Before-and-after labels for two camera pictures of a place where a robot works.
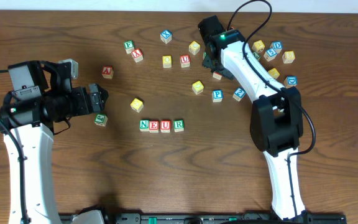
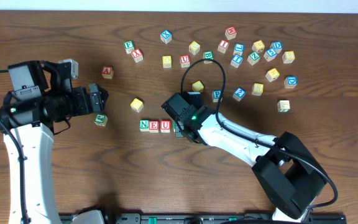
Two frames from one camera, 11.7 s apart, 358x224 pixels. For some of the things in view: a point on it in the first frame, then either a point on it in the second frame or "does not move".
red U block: x=165 y=126 does not move
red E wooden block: x=153 y=126 does not move
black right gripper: x=220 y=70 -> x=173 y=106
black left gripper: x=92 y=98 does not move
